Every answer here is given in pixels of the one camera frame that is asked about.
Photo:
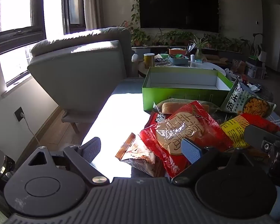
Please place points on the orange tissue box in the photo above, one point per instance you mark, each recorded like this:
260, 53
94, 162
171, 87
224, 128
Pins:
177, 51

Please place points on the round metal object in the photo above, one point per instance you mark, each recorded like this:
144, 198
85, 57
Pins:
1, 165

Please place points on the red flowering plant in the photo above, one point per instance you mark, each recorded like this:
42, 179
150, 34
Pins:
127, 26

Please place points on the clear plastic storage box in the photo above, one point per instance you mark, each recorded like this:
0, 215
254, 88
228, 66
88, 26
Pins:
255, 71

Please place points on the dark wall socket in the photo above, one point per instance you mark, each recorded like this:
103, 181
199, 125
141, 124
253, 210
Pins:
19, 114

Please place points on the yellow canister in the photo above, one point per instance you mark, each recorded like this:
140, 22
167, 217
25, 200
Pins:
149, 60

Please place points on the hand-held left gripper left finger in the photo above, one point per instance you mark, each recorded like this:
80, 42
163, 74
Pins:
91, 149

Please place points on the green cardboard box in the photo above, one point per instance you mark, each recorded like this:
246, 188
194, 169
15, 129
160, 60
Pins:
154, 98

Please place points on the beige curtain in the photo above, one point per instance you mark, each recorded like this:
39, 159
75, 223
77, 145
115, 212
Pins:
93, 4

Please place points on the white coffee table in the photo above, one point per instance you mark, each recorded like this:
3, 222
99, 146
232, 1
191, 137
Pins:
200, 65

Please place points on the green white snack packet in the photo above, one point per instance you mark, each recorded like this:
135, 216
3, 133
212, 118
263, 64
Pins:
233, 100

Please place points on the clear toast bread packet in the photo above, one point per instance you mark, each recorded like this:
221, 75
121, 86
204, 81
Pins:
171, 107

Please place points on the black wall television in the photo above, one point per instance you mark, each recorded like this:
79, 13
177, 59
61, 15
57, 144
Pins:
177, 7

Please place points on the grey armchair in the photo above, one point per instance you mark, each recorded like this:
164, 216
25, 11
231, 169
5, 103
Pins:
84, 74

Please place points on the row of potted plants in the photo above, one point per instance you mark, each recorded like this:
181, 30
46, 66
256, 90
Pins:
172, 36

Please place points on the low television cabinet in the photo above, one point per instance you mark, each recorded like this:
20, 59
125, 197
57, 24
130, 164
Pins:
224, 52

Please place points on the large leaf plant white pot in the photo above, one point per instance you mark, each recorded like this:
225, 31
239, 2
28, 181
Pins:
261, 53

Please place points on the red round cracker packet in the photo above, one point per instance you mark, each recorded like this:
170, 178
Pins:
177, 133
159, 119

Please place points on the blue plastic basket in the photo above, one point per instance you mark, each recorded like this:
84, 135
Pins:
178, 61

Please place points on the small striped snack packet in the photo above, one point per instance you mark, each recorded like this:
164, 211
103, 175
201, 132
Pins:
135, 154

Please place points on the yellow red snack packet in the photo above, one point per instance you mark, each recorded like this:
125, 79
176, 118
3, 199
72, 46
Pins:
235, 128

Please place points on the dark framed window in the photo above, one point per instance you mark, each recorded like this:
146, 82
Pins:
73, 4
16, 4

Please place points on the brown paper bag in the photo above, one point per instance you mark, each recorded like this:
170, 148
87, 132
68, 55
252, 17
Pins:
239, 66

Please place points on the green bowl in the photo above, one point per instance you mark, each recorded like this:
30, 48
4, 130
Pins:
164, 56

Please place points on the flat cardboard box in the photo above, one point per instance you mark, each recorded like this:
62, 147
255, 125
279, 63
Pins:
214, 59

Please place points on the small white cylinder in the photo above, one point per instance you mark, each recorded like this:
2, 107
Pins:
192, 57

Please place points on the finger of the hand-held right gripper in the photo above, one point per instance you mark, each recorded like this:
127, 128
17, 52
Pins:
254, 134

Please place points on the spider plant in glass vase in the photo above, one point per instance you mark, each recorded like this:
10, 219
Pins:
199, 49

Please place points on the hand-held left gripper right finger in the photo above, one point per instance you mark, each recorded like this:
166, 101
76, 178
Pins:
192, 150

